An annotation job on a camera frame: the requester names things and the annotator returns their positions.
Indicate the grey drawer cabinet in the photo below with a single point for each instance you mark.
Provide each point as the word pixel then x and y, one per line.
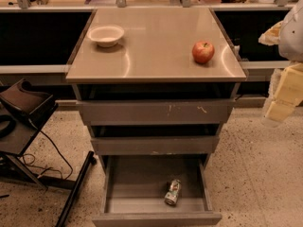
pixel 154 61

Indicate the red apple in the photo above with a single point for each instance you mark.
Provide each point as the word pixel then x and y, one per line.
pixel 203 51

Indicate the grey middle drawer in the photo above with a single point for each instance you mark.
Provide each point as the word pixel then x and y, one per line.
pixel 154 145

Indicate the black cart leg bar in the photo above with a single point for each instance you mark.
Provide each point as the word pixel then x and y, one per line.
pixel 89 161

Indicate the grey top drawer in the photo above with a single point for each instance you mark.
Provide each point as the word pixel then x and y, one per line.
pixel 155 112

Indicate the green 7up can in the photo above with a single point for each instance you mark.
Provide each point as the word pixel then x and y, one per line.
pixel 173 192

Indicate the black side cart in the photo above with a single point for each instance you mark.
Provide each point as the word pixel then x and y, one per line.
pixel 29 111

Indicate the white bowl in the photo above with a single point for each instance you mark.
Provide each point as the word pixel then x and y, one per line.
pixel 105 36

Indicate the grey drawer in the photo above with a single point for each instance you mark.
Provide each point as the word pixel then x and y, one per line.
pixel 155 112
pixel 154 145
pixel 135 188

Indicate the grey bottom drawer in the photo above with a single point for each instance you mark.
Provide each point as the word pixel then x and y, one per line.
pixel 135 188

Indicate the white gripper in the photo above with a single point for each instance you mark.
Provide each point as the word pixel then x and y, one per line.
pixel 292 40

